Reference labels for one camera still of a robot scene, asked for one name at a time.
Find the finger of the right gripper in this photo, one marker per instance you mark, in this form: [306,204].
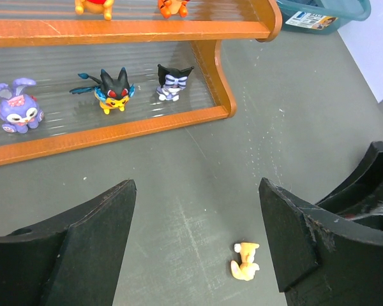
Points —
[359,198]

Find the printed label card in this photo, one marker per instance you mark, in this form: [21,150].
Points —
[313,21]

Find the tan rabbit toy figure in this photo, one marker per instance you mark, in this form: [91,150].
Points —
[245,270]

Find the purple bunny toy figure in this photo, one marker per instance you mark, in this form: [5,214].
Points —
[19,111]

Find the orange tiger toy figure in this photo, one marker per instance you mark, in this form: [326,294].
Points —
[172,7]

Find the teal plastic bin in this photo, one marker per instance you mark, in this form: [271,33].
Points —
[346,11]

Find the orange wooden shelf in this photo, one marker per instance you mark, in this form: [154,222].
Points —
[75,74]

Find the purple black toy figure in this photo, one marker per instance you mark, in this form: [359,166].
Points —
[171,82]

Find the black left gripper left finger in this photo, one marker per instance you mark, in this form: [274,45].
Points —
[72,258]

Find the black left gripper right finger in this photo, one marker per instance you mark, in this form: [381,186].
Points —
[320,258]

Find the black yellow toy figure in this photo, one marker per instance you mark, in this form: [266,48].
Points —
[111,93]

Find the yellow bear toy figure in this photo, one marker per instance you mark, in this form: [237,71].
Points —
[100,7]

